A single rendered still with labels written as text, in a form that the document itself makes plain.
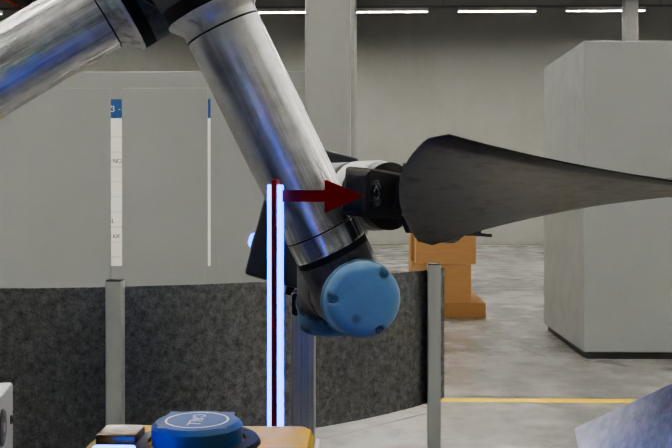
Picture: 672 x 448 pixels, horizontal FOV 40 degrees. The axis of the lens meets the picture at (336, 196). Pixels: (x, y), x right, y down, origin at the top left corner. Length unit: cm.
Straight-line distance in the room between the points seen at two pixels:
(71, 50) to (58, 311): 141
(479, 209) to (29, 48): 52
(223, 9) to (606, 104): 601
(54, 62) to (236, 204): 567
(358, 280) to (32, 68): 41
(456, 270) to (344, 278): 788
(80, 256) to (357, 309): 608
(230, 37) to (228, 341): 159
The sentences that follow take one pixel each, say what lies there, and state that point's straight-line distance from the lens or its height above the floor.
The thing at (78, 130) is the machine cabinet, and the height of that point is 163.
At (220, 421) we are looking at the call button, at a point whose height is 108.
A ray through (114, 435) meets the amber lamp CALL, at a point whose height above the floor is 108.
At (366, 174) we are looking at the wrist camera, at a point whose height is 120.
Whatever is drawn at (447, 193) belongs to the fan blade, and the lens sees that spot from 67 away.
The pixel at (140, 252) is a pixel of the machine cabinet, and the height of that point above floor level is 75.
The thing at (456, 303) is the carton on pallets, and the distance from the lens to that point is 877.
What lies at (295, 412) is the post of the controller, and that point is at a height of 90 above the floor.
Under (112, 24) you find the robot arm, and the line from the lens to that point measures 102.
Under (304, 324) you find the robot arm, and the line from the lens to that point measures 104.
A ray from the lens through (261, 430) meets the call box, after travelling 44.
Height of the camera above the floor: 118
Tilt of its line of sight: level
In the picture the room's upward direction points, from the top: straight up
